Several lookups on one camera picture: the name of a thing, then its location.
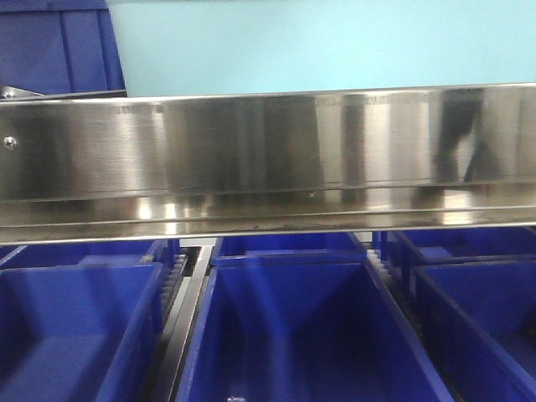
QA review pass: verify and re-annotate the steel divider rail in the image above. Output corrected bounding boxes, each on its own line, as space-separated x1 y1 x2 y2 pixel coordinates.
139 245 214 401

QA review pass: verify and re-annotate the light blue plastic bin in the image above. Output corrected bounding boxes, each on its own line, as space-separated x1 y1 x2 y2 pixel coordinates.
107 1 535 96

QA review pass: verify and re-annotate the dark blue bin rear right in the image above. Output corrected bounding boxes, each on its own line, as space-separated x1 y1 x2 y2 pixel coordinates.
387 225 536 290

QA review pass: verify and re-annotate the dark blue bin upper left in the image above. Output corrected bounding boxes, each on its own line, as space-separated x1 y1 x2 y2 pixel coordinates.
1 1 125 95

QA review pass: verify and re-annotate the dark blue bin lower right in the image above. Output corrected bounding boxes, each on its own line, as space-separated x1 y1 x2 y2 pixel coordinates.
415 260 535 401

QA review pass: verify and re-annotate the dark blue bin lower middle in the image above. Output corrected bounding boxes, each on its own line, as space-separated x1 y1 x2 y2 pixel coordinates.
176 261 451 401

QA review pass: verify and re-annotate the dark blue bin lower left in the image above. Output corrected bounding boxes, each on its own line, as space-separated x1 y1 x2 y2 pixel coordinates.
1 263 162 401

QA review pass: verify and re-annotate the dark blue bin rear left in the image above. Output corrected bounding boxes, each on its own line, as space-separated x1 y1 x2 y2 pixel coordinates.
1 240 180 270

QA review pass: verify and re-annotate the dark blue bin rear middle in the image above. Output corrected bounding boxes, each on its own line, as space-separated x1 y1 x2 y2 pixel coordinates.
211 232 367 266

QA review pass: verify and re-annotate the stainless steel shelf front rail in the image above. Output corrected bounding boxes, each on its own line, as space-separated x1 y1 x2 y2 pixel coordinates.
1 83 535 245

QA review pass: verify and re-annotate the dark blue bin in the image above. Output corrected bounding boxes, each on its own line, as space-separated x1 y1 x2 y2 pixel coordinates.
1 263 162 401
1 240 180 270
211 232 367 266
1 1 125 95
387 225 536 290
415 260 535 401
176 261 451 401

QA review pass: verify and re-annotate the white roller track strip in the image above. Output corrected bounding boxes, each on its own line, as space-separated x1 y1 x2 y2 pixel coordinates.
364 242 420 328

